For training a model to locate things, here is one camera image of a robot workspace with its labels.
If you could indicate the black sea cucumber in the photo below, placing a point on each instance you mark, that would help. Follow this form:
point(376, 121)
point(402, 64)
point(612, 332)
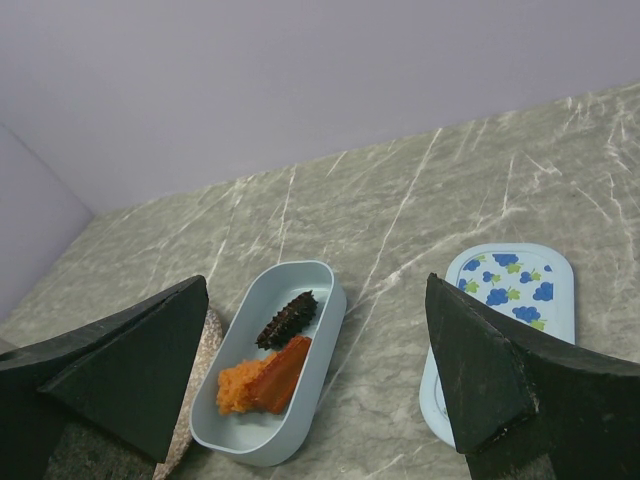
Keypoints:
point(288, 322)

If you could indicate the blue patterned lid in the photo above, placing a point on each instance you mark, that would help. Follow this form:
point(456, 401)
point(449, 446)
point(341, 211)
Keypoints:
point(528, 282)

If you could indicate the red-brown meat slab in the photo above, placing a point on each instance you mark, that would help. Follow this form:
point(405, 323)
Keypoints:
point(273, 389)

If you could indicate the blue lunch box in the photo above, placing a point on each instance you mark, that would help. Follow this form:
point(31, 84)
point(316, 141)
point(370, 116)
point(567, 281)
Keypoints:
point(259, 438)

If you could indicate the speckled round plate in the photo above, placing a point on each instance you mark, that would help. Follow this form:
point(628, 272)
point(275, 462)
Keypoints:
point(210, 341)

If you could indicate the orange fried cutlet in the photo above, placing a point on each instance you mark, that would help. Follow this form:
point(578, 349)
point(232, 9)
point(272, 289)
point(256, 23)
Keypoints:
point(233, 385)

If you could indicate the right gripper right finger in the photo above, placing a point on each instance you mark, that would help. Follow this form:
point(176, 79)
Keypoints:
point(525, 405)

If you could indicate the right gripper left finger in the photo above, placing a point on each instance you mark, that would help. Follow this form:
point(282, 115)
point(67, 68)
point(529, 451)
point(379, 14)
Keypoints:
point(102, 401)

